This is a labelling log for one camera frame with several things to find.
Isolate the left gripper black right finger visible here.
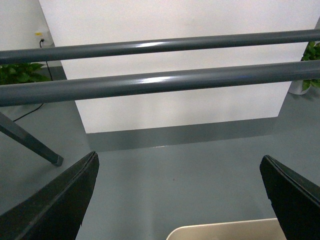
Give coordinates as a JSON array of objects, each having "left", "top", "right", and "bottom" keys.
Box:
[{"left": 259, "top": 155, "right": 320, "bottom": 240}]

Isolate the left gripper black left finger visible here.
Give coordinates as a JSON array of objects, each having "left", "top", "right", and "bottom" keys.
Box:
[{"left": 0, "top": 151, "right": 100, "bottom": 240}]

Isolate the beige plastic laundry hamper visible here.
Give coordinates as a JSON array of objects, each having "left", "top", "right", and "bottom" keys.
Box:
[{"left": 167, "top": 218, "right": 286, "bottom": 240}]

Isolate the grey hanger rack leg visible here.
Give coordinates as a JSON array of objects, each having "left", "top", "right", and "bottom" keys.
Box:
[{"left": 0, "top": 113, "right": 64, "bottom": 167}]

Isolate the left green potted plant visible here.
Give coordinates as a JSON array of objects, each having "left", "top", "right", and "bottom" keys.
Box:
[{"left": 0, "top": 62, "right": 52, "bottom": 86}]

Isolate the green potted plant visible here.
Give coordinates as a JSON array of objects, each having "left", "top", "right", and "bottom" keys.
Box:
[
  {"left": 0, "top": 62, "right": 52, "bottom": 86},
  {"left": 288, "top": 41, "right": 320, "bottom": 95}
]

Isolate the right green potted plant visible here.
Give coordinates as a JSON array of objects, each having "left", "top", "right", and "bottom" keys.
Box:
[{"left": 288, "top": 41, "right": 320, "bottom": 95}]

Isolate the lower grey hanger rail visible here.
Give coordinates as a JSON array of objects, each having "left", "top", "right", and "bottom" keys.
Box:
[{"left": 0, "top": 61, "right": 309, "bottom": 107}]

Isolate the grey hanger rail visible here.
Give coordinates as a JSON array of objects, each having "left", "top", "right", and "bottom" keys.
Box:
[
  {"left": 0, "top": 61, "right": 309, "bottom": 107},
  {"left": 0, "top": 29, "right": 320, "bottom": 65}
]

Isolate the upper grey hanger rail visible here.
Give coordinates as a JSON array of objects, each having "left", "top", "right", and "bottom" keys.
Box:
[{"left": 0, "top": 29, "right": 320, "bottom": 65}]

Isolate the black power cable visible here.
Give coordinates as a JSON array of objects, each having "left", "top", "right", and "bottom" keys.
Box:
[{"left": 12, "top": 39, "right": 54, "bottom": 123}]

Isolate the white wall socket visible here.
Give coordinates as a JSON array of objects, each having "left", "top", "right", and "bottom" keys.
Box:
[{"left": 34, "top": 30, "right": 52, "bottom": 46}]

